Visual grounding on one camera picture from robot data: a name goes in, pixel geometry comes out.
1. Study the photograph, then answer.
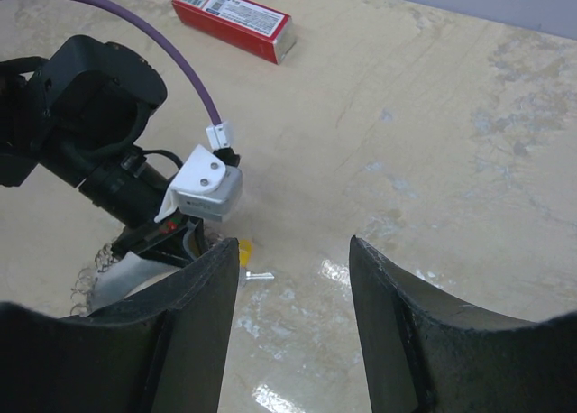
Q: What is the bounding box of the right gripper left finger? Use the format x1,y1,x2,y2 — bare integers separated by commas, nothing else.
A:
1,239,239,412

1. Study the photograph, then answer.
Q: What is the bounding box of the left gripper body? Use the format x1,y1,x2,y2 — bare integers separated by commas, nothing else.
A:
111,214,224,268

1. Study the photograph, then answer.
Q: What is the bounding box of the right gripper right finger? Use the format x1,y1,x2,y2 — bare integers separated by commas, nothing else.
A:
349,237,576,412

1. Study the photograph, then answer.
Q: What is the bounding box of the small yellow key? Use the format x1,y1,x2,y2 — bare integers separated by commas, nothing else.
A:
238,239,275,287

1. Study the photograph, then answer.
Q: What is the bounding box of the blue grey keyring with rings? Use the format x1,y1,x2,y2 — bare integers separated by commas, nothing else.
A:
69,243,179,317

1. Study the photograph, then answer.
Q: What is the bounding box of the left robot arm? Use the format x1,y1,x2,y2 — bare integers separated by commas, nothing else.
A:
1,35,208,268

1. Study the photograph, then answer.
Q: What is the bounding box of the red rectangular box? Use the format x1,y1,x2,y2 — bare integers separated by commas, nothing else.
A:
171,0,297,65

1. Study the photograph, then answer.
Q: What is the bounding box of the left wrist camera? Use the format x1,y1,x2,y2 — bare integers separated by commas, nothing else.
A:
154,145,243,223

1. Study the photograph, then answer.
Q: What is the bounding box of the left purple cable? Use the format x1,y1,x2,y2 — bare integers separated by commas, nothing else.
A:
0,0,240,166

